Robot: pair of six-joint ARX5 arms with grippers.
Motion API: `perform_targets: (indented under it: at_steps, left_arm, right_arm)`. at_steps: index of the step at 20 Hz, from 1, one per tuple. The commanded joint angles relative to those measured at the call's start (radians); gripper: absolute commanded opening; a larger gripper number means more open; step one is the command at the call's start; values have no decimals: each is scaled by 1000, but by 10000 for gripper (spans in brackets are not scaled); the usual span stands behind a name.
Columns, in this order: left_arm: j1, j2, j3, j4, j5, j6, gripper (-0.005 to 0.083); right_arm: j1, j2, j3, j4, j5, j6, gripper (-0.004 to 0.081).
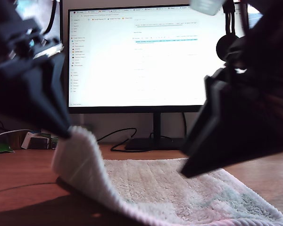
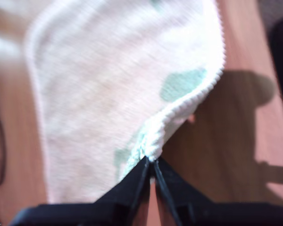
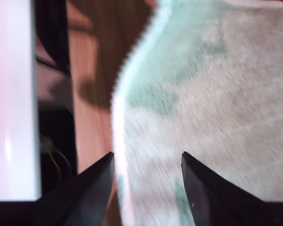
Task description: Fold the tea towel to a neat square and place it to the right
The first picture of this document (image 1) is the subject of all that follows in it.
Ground white and mint tea towel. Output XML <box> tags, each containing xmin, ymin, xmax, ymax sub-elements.
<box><xmin>51</xmin><ymin>126</ymin><xmax>283</xmax><ymax>226</ymax></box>

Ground small white box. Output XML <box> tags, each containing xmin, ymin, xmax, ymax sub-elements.
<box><xmin>21</xmin><ymin>131</ymin><xmax>42</xmax><ymax>149</ymax></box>

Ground brown wooden block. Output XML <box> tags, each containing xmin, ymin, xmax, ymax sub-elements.
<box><xmin>9</xmin><ymin>131</ymin><xmax>26</xmax><ymax>149</ymax></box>

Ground small dark box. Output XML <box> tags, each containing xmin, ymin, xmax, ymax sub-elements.
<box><xmin>29</xmin><ymin>136</ymin><xmax>50</xmax><ymax>149</ymax></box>

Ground green and white box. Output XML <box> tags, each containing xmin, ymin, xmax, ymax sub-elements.
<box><xmin>50</xmin><ymin>136</ymin><xmax>60</xmax><ymax>150</ymax></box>

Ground black headphones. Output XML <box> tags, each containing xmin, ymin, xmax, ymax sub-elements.
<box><xmin>216</xmin><ymin>4</ymin><xmax>241</xmax><ymax>63</ymax></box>

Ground large black monitor on stand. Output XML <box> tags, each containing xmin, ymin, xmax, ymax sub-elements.
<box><xmin>67</xmin><ymin>4</ymin><xmax>250</xmax><ymax>151</ymax></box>

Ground black monitor power cable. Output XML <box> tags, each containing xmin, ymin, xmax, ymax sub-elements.
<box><xmin>182</xmin><ymin>112</ymin><xmax>188</xmax><ymax>139</ymax></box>

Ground white cable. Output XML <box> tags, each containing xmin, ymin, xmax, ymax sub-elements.
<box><xmin>0</xmin><ymin>129</ymin><xmax>31</xmax><ymax>141</ymax></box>

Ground black usb cable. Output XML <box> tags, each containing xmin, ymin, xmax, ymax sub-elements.
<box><xmin>96</xmin><ymin>127</ymin><xmax>138</xmax><ymax>152</ymax></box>

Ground arm's black cable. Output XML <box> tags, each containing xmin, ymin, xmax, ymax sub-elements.
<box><xmin>43</xmin><ymin>0</ymin><xmax>58</xmax><ymax>36</ymax></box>

